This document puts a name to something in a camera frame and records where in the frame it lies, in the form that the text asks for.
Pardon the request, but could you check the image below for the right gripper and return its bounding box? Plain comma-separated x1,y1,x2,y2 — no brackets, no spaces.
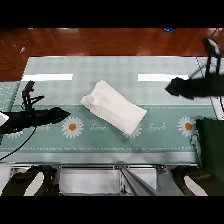
165,76,198,101

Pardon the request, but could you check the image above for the silver frame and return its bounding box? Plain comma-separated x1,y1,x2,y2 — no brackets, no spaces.
9,162,188,197

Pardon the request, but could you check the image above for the black cable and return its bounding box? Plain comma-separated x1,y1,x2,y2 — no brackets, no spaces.
0,123,38,163

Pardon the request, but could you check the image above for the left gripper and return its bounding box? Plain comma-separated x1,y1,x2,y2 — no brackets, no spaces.
35,106,72,126

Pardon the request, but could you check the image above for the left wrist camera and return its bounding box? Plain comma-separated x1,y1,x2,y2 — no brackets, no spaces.
21,80,45,114

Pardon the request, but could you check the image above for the white T-shirt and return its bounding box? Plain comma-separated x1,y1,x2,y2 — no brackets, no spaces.
79,79,148,136

